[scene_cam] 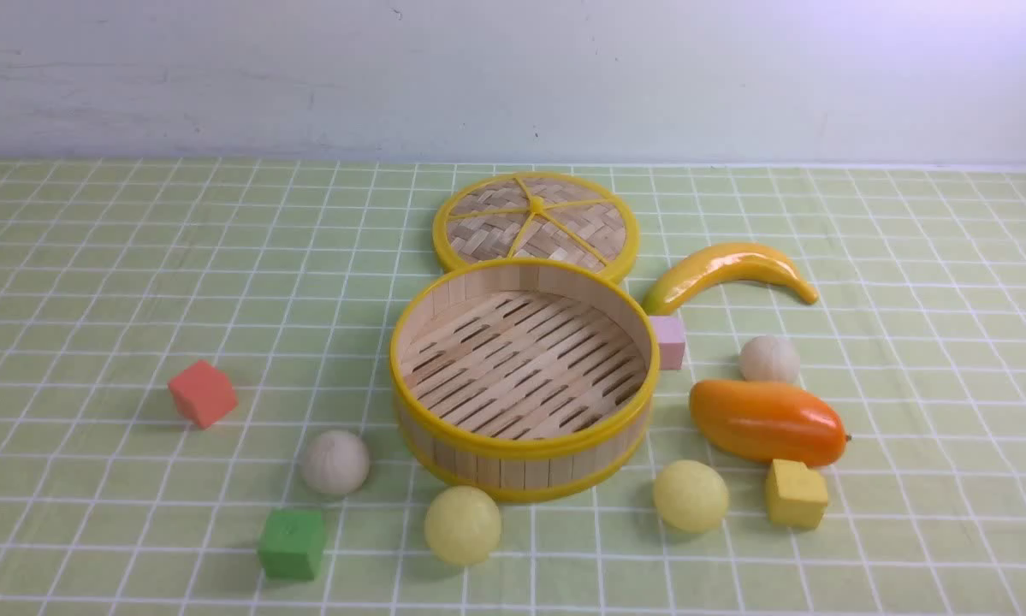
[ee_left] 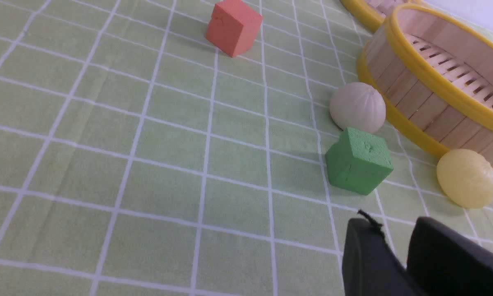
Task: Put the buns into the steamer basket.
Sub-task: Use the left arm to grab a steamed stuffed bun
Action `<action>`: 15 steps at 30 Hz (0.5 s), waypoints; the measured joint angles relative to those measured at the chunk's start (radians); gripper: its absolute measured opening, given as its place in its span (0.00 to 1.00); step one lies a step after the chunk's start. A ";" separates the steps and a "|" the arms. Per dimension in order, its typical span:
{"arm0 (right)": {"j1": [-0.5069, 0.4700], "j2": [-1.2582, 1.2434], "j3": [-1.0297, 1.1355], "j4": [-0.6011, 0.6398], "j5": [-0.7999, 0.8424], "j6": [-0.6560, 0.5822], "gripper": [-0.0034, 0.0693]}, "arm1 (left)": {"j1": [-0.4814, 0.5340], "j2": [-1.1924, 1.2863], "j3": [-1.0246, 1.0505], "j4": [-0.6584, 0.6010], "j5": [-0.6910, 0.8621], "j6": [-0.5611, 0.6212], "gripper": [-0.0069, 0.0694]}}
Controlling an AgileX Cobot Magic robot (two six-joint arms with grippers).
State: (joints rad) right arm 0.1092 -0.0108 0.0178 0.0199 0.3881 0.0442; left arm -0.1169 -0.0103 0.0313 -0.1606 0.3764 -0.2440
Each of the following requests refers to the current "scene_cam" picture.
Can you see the yellow foam cube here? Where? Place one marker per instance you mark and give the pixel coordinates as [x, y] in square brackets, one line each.
[795, 496]

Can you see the orange plastic mango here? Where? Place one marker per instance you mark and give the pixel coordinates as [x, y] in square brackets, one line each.
[763, 421]

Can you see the green foam cube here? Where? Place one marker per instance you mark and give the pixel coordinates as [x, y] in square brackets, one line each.
[292, 543]

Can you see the pink foam cube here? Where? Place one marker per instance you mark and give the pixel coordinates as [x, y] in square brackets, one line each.
[671, 340]

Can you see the yellow plastic banana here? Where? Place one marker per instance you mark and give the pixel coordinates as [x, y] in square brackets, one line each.
[724, 263]

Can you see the woven bamboo steamer lid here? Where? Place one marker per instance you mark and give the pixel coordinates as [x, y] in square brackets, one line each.
[537, 214]

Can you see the red foam cube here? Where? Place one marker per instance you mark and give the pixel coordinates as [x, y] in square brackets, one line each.
[203, 394]

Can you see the white bun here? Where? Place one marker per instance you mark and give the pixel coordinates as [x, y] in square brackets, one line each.
[336, 462]
[769, 358]

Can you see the yellow bun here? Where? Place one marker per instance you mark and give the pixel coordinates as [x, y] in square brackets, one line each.
[690, 496]
[462, 526]

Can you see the bamboo steamer tray yellow rim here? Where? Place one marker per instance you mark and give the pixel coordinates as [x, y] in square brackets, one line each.
[528, 379]

